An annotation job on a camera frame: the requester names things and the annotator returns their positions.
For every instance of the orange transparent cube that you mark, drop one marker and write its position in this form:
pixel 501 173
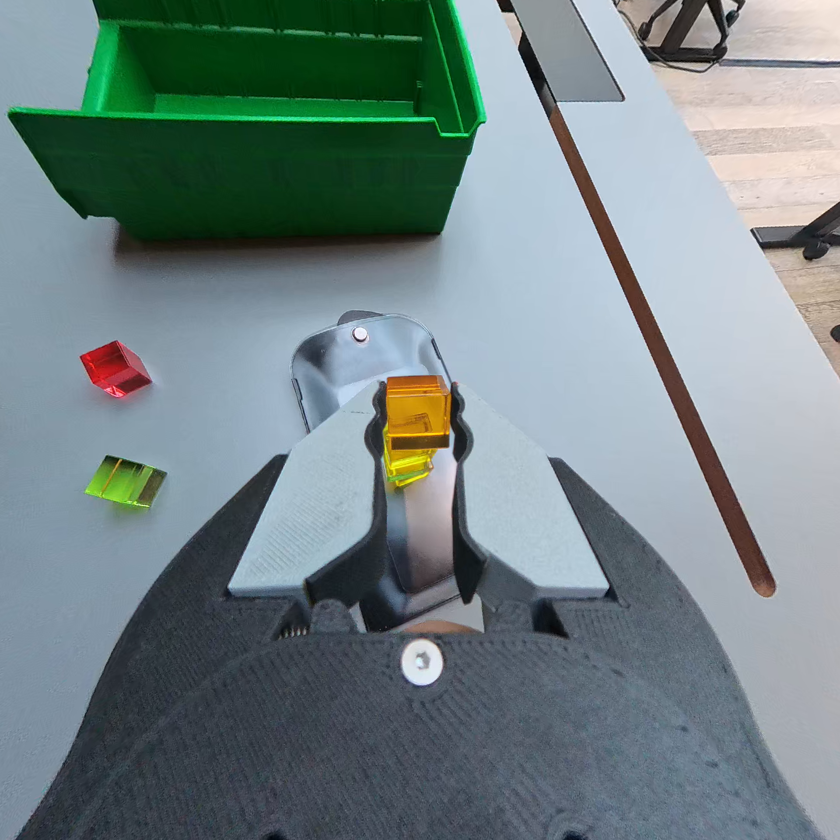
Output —
pixel 417 410

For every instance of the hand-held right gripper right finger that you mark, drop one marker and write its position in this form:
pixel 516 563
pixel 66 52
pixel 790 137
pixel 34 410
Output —
pixel 525 512

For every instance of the green plastic storage bin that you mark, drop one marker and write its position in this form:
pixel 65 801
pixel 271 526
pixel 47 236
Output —
pixel 262 184

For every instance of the red transparent cube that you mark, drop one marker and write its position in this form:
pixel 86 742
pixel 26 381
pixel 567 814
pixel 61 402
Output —
pixel 115 367

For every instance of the black table foot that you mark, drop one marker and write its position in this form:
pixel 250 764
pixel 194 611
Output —
pixel 800 233

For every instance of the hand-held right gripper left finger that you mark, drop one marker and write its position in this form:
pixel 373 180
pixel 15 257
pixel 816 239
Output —
pixel 308 512

